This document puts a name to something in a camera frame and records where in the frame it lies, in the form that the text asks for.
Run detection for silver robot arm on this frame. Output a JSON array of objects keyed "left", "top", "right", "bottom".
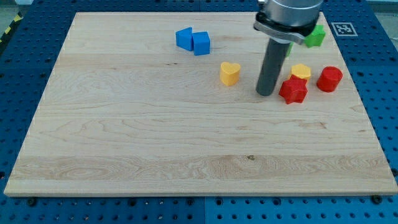
[{"left": 253, "top": 0, "right": 323, "bottom": 45}]

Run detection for yellow heart block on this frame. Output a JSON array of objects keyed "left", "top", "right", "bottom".
[{"left": 220, "top": 62, "right": 241, "bottom": 86}]

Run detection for blue triangle block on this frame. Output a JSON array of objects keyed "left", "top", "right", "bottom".
[{"left": 175, "top": 27, "right": 193, "bottom": 51}]

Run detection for wooden board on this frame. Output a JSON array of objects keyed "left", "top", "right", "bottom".
[{"left": 4, "top": 12, "right": 397, "bottom": 197}]

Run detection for blue cube block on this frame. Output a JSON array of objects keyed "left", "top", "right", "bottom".
[{"left": 192, "top": 32, "right": 211, "bottom": 56}]

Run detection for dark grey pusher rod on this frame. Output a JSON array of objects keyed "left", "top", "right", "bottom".
[{"left": 256, "top": 39, "right": 290, "bottom": 96}]

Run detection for red star block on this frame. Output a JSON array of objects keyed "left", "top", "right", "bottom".
[{"left": 279, "top": 75, "right": 308, "bottom": 105}]

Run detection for yellow hexagon block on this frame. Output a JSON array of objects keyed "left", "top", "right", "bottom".
[{"left": 289, "top": 63, "right": 312, "bottom": 81}]

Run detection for green block behind rod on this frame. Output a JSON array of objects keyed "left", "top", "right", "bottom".
[{"left": 285, "top": 42, "right": 294, "bottom": 57}]

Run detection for red cylinder block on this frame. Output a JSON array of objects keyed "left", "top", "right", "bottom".
[{"left": 317, "top": 67, "right": 343, "bottom": 93}]

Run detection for green star block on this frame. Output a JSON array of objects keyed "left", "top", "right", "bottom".
[{"left": 304, "top": 24, "right": 326, "bottom": 48}]

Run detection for white fiducial marker tag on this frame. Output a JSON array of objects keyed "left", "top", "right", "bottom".
[{"left": 331, "top": 22, "right": 358, "bottom": 37}]

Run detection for black screw left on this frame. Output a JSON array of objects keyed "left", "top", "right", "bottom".
[{"left": 27, "top": 197, "right": 37, "bottom": 207}]

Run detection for black screw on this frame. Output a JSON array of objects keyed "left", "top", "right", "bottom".
[
  {"left": 27, "top": 197, "right": 37, "bottom": 207},
  {"left": 371, "top": 195, "right": 382, "bottom": 205}
]

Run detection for black screw right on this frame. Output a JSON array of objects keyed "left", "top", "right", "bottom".
[{"left": 371, "top": 195, "right": 382, "bottom": 205}]

